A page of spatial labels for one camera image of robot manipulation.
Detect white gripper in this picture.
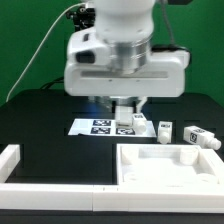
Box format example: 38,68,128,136
64,54,190,113

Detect white square tabletop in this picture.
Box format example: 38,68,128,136
116,144,224,187

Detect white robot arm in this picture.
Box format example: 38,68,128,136
64,0,190,107

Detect white marker sheet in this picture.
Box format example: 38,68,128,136
68,119,156,137

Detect white U-shaped fence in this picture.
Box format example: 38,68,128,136
0,145,224,213

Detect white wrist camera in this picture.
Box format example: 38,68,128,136
67,29,110,66

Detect black base cables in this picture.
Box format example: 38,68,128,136
40,76,66,90

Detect black camera stand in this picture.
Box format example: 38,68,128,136
65,4,95,32

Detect white camera cable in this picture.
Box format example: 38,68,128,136
5,3,86,103

